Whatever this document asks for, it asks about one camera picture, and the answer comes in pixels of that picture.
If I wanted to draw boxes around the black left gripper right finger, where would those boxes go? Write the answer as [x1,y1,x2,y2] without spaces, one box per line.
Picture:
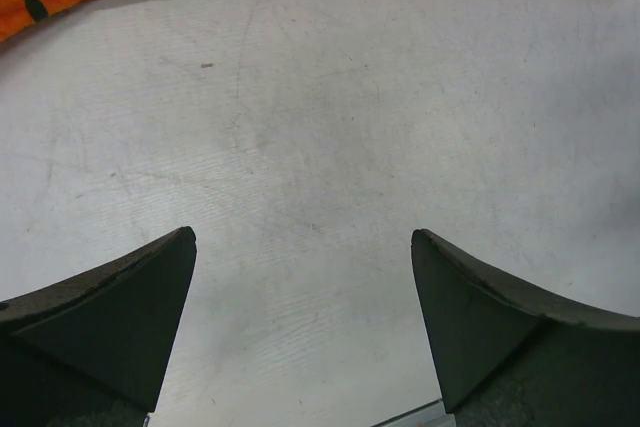
[411,230,639,426]

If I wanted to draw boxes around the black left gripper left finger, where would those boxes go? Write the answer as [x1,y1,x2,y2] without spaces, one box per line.
[1,227,197,426]

